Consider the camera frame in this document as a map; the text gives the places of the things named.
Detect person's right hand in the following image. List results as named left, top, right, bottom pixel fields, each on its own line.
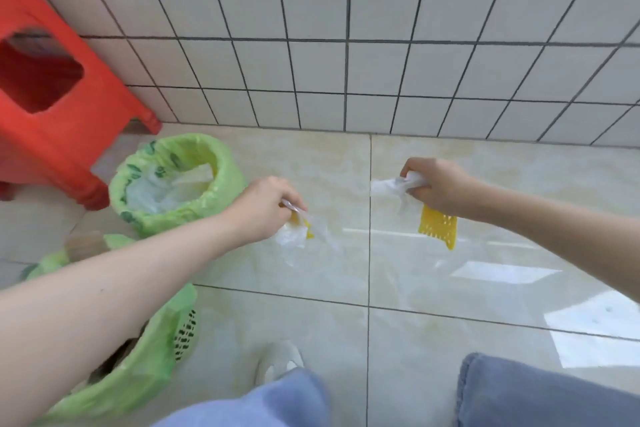
left=399, top=157, right=481, bottom=222

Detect person's left hand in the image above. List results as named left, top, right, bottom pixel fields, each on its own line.
left=222, top=176, right=309, bottom=248

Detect yellow foam net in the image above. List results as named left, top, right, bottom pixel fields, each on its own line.
left=292, top=211, right=316, bottom=241
left=419, top=205, right=459, bottom=250

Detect clear plastic film scraps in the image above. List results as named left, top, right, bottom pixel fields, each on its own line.
left=122, top=163, right=431, bottom=250

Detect brown cardboard pieces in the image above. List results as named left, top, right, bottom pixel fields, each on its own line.
left=65, top=231, right=146, bottom=385

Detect person's left forearm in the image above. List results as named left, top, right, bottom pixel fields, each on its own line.
left=0, top=211, right=251, bottom=427

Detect person's right forearm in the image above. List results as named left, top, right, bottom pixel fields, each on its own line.
left=475, top=181, right=640, bottom=302

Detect person's left white shoe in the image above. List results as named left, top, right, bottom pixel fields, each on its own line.
left=255, top=340, right=305, bottom=385

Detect person's left leg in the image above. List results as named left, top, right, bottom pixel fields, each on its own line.
left=149, top=369, right=333, bottom=427

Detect person's leg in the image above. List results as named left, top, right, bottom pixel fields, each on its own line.
left=455, top=352, right=640, bottom=427
left=149, top=369, right=333, bottom=427

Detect person's right leg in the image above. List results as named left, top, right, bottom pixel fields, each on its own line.
left=455, top=352, right=640, bottom=427

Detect red plastic stool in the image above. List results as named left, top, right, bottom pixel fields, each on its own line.
left=0, top=0, right=163, bottom=211

